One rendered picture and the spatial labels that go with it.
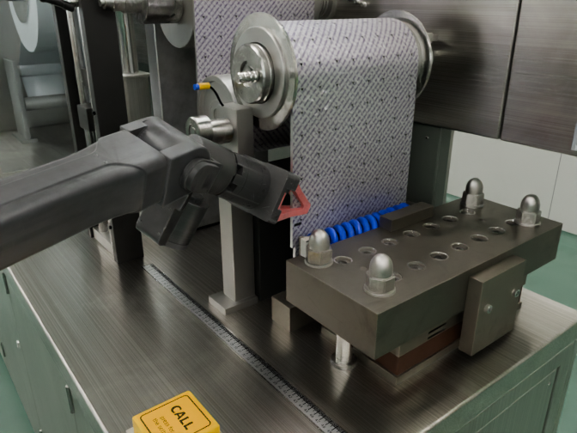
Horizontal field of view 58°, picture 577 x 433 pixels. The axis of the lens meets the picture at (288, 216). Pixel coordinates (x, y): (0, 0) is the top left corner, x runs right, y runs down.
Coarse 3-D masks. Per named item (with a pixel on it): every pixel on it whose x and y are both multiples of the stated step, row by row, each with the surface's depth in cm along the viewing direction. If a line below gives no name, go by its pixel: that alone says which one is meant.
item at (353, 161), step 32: (320, 128) 69; (352, 128) 73; (384, 128) 77; (320, 160) 71; (352, 160) 75; (384, 160) 79; (320, 192) 73; (352, 192) 77; (384, 192) 81; (320, 224) 75
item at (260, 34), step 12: (240, 36) 69; (252, 36) 67; (264, 36) 65; (276, 48) 63; (276, 60) 64; (420, 60) 78; (276, 72) 64; (276, 84) 65; (276, 96) 66; (252, 108) 70; (264, 108) 68; (276, 108) 66
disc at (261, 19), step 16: (256, 16) 66; (272, 16) 64; (240, 32) 69; (272, 32) 64; (288, 48) 62; (288, 64) 63; (288, 80) 64; (288, 96) 64; (288, 112) 65; (272, 128) 69
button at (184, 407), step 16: (176, 400) 58; (192, 400) 58; (144, 416) 56; (160, 416) 56; (176, 416) 56; (192, 416) 56; (208, 416) 56; (144, 432) 54; (160, 432) 54; (176, 432) 54; (192, 432) 54; (208, 432) 54
